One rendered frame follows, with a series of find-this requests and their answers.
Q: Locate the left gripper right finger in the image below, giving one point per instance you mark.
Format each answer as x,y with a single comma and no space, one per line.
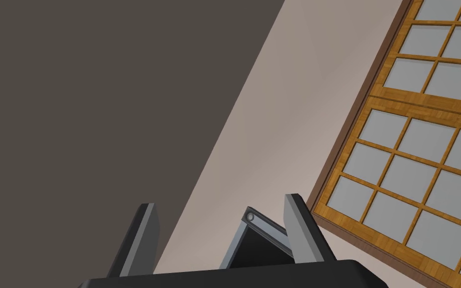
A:
306,236

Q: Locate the wooden lattice window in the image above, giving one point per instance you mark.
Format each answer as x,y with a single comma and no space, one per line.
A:
414,148

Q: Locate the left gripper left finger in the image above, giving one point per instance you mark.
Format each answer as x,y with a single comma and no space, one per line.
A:
138,244

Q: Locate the grey framed black appliance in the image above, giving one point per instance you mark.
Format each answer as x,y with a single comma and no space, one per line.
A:
259,244

